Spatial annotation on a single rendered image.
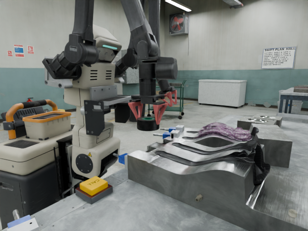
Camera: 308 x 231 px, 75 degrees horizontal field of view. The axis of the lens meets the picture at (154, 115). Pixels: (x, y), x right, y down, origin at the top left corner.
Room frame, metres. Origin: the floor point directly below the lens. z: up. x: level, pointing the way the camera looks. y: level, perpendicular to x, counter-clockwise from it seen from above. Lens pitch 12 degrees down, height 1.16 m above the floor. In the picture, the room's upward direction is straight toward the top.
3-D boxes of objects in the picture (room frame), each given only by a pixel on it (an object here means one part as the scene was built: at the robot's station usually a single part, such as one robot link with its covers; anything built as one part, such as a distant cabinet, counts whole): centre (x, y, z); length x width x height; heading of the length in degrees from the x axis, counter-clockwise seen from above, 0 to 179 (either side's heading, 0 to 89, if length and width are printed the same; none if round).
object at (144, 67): (0.69, 0.02, 1.17); 0.07 x 0.06 x 0.07; 70
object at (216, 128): (0.93, -0.33, 0.90); 0.26 x 0.18 x 0.08; 70
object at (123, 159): (0.76, 0.12, 0.83); 0.13 x 0.05 x 0.05; 51
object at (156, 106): (0.67, 0.00, 1.04); 0.07 x 0.07 x 0.09; 58
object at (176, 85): (5.42, -0.35, 0.50); 0.98 x 0.55 x 1.01; 76
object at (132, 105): (0.70, 0.04, 1.04); 0.07 x 0.07 x 0.09; 58
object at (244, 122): (1.25, -0.66, 0.84); 0.20 x 0.15 x 0.07; 53
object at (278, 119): (1.39, -0.80, 0.83); 0.17 x 0.13 x 0.06; 53
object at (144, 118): (0.69, 0.02, 0.99); 0.08 x 0.08 x 0.04
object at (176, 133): (0.97, -0.06, 0.86); 0.13 x 0.05 x 0.05; 70
